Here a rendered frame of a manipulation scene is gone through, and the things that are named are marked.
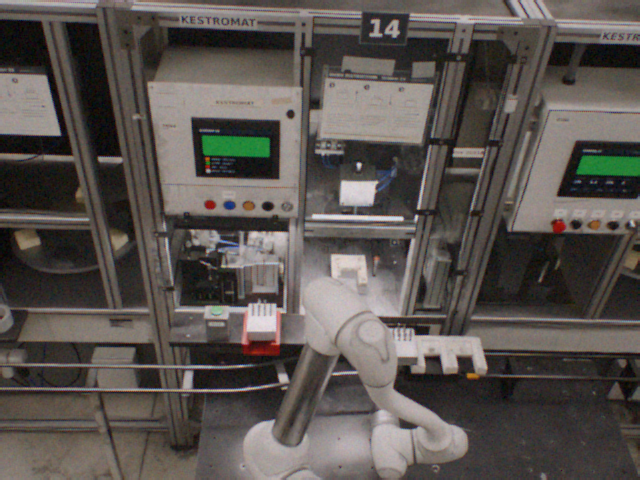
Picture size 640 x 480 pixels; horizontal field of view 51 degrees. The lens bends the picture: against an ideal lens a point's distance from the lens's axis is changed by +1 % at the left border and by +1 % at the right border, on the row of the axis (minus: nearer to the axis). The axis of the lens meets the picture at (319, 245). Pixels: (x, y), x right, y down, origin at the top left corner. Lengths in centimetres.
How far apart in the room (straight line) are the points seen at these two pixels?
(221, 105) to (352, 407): 120
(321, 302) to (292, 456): 54
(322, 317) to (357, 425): 81
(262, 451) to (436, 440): 52
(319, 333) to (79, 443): 181
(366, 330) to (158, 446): 180
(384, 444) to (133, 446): 146
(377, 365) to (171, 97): 91
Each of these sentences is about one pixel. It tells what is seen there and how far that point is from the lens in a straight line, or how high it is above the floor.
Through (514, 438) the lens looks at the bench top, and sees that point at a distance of 257.
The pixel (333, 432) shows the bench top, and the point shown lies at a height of 68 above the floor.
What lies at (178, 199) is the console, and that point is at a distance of 214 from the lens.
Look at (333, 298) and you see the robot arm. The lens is 173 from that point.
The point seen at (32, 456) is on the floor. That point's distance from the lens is 337.
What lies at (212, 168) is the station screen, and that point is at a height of 157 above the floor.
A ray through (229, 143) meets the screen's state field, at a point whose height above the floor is 166.
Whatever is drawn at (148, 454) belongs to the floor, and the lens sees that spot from 325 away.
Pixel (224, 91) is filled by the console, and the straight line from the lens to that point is 191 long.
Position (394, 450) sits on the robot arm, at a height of 93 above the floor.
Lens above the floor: 274
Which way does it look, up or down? 42 degrees down
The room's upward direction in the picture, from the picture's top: 4 degrees clockwise
